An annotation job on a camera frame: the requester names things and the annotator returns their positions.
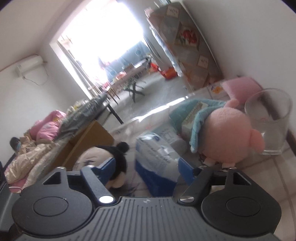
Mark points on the pink pig plush toy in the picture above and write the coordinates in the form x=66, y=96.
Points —
x=227, y=137

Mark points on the folding table with black legs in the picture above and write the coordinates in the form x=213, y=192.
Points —
x=128, y=81

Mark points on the small green white box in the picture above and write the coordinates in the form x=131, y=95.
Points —
x=187, y=124

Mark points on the blue tissue pack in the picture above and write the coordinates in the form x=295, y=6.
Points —
x=156, y=161

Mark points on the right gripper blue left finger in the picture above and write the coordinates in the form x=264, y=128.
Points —
x=96, y=178

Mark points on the black-haired doll plush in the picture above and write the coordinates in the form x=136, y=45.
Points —
x=98, y=154

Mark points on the light blue knitted cloth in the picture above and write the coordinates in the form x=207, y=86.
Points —
x=178, y=115

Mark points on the pink sponge pad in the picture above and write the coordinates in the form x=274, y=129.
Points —
x=241, y=88

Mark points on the white wall air conditioner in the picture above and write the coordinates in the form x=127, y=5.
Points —
x=28, y=64

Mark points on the clear drinking glass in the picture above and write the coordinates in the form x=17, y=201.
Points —
x=269, y=111

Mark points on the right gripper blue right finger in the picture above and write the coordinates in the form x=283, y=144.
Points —
x=198, y=180

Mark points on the pile of pink clothes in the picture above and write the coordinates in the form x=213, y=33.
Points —
x=30, y=150

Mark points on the grey blanket pile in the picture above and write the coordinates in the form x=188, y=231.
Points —
x=84, y=115

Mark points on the checkered floral table cloth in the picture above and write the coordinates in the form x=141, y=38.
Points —
x=275, y=174

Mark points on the brown cardboard box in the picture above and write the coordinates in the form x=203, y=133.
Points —
x=92, y=135

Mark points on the patterned folded mattress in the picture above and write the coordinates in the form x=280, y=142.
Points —
x=184, y=45

